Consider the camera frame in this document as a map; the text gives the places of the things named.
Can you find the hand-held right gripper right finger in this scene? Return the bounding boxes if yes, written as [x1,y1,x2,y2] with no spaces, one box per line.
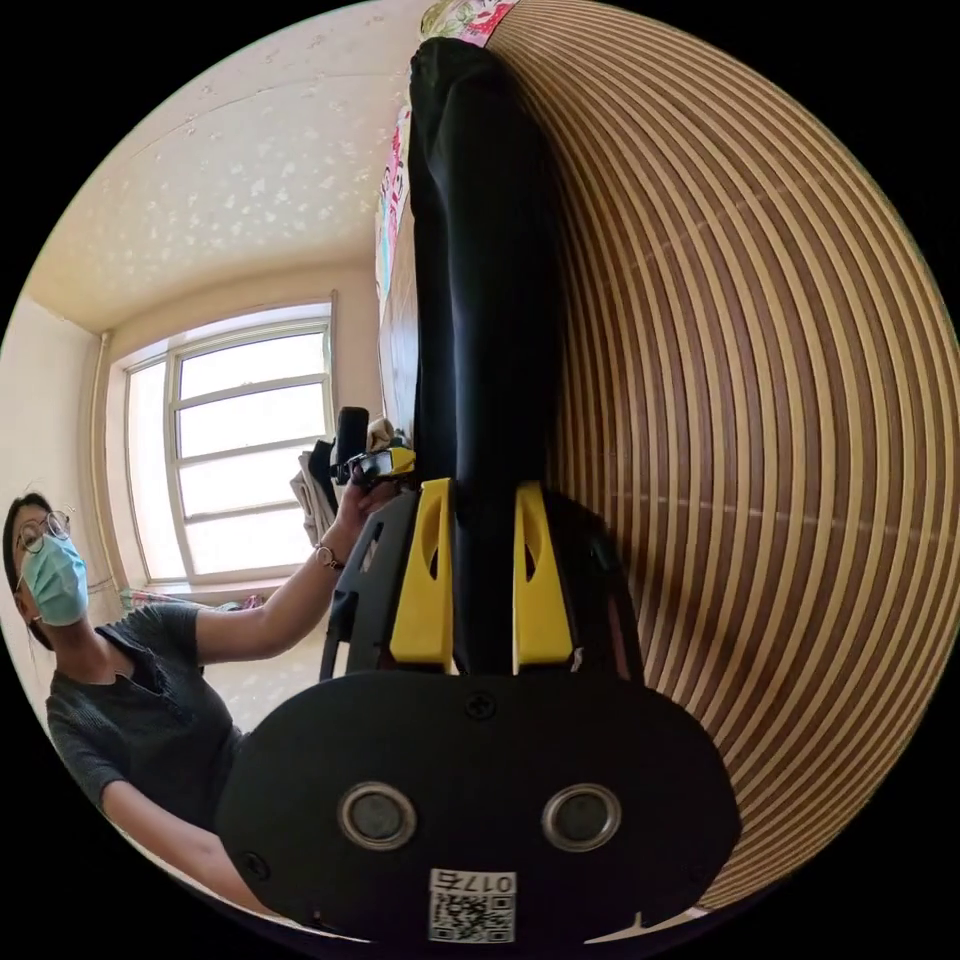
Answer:
[512,481,584,670]

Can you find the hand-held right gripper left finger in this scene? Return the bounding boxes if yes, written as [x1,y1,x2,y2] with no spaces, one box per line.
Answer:
[389,477,456,673]

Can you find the bed with striped woven mat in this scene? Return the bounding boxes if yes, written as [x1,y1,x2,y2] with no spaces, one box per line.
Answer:
[372,0,960,918]

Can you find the person's left hand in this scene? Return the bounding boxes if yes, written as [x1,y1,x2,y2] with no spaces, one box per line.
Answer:
[335,478,412,543]

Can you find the black pants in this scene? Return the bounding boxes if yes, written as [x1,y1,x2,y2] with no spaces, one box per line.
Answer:
[407,35,573,676]

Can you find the person's body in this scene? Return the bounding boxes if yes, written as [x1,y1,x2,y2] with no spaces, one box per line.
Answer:
[1,491,249,834]

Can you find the person's left forearm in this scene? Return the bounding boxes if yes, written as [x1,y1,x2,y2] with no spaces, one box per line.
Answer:
[224,536,358,666]

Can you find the window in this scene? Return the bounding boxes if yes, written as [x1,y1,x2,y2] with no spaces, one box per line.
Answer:
[112,303,337,586]

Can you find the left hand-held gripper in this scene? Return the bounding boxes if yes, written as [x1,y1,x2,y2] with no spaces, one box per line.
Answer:
[332,446,418,489]

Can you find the person's right forearm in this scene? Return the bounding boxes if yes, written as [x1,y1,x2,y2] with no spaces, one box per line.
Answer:
[142,813,280,920]

